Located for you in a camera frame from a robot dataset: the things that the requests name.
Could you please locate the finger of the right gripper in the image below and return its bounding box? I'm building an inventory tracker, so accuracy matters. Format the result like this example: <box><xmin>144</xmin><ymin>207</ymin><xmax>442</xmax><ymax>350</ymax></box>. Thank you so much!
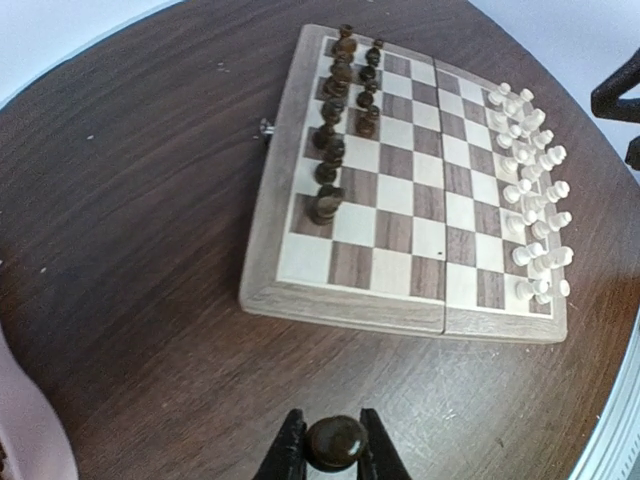
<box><xmin>591</xmin><ymin>50</ymin><xmax>639</xmax><ymax>120</ymax></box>

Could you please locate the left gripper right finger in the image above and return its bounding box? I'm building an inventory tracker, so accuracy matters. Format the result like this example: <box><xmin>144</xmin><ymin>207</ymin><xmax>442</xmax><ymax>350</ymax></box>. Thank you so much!
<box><xmin>358</xmin><ymin>408</ymin><xmax>412</xmax><ymax>480</ymax></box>

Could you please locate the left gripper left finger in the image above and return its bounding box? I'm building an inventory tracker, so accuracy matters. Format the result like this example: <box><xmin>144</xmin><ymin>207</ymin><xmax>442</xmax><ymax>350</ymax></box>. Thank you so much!
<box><xmin>254</xmin><ymin>409</ymin><xmax>307</xmax><ymax>480</ymax></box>

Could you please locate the dark pawn round top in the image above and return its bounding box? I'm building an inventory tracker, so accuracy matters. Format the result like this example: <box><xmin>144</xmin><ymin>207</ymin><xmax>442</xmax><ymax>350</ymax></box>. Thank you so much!
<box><xmin>304</xmin><ymin>415</ymin><xmax>368</xmax><ymax>473</ymax></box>

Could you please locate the dark bishop chess piece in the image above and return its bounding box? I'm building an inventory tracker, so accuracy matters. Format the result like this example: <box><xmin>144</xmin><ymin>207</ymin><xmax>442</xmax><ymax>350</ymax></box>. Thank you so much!
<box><xmin>331</xmin><ymin>38</ymin><xmax>357</xmax><ymax>64</ymax></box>

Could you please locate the dark chess piece tall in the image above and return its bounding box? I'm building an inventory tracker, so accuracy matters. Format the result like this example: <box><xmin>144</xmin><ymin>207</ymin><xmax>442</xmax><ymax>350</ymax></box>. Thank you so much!
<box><xmin>321</xmin><ymin>97</ymin><xmax>345</xmax><ymax>125</ymax></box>

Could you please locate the dark knight chess piece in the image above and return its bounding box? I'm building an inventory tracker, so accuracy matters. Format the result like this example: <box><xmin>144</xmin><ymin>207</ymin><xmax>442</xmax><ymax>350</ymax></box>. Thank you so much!
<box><xmin>310</xmin><ymin>184</ymin><xmax>345</xmax><ymax>225</ymax></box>

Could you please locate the white chess pieces group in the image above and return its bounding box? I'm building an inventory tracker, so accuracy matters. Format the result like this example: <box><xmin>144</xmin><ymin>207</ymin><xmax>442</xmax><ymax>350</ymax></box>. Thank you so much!
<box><xmin>486</xmin><ymin>82</ymin><xmax>574</xmax><ymax>313</ymax></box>

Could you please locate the wooden chess board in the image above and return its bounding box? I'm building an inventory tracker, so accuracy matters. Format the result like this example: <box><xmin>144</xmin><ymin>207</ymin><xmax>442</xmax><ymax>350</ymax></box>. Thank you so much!
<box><xmin>239</xmin><ymin>24</ymin><xmax>568</xmax><ymax>343</ymax></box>

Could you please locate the pink double pet bowl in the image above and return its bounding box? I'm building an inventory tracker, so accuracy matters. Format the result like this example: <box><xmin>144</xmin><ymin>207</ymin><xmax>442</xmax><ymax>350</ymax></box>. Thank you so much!
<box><xmin>1</xmin><ymin>339</ymin><xmax>79</xmax><ymax>479</ymax></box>

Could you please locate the front aluminium rail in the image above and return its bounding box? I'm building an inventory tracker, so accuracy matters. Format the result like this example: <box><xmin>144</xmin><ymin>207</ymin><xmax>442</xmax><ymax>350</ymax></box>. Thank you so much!
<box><xmin>569</xmin><ymin>317</ymin><xmax>639</xmax><ymax>479</ymax></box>

